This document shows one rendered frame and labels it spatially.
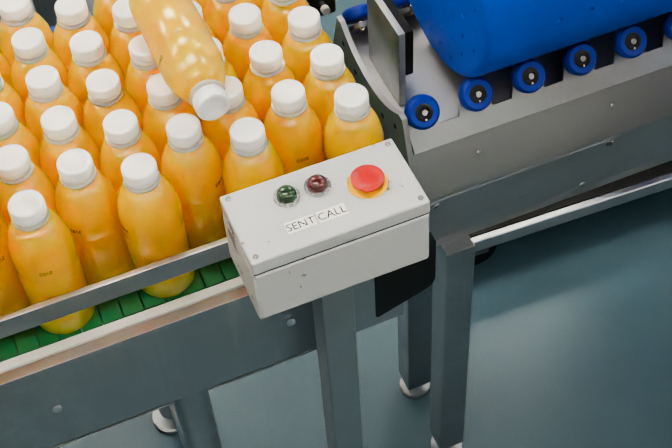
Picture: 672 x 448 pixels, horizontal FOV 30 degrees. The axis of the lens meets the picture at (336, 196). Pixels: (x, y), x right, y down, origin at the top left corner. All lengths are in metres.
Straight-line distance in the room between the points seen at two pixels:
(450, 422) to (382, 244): 0.99
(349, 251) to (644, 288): 1.39
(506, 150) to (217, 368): 0.47
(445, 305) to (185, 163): 0.68
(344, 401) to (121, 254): 0.35
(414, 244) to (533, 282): 1.27
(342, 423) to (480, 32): 0.54
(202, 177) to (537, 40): 0.44
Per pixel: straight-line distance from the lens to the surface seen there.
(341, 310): 1.45
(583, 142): 1.73
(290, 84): 1.43
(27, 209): 1.36
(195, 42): 1.40
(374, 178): 1.31
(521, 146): 1.68
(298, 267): 1.30
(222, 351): 1.57
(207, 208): 1.46
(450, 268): 1.89
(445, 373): 2.13
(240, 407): 2.46
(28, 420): 1.56
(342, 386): 1.58
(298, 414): 2.44
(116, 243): 1.46
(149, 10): 1.45
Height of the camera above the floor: 2.11
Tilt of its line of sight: 50 degrees down
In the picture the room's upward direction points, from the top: 4 degrees counter-clockwise
